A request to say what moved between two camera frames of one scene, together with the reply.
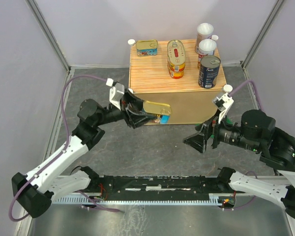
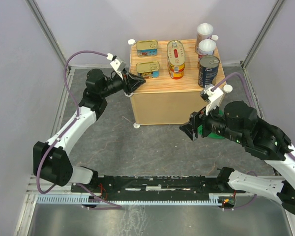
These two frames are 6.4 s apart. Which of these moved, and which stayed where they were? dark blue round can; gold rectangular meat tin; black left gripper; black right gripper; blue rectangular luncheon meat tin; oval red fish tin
Moved: black right gripper; black left gripper; gold rectangular meat tin
Stayed: dark blue round can; oval red fish tin; blue rectangular luncheon meat tin
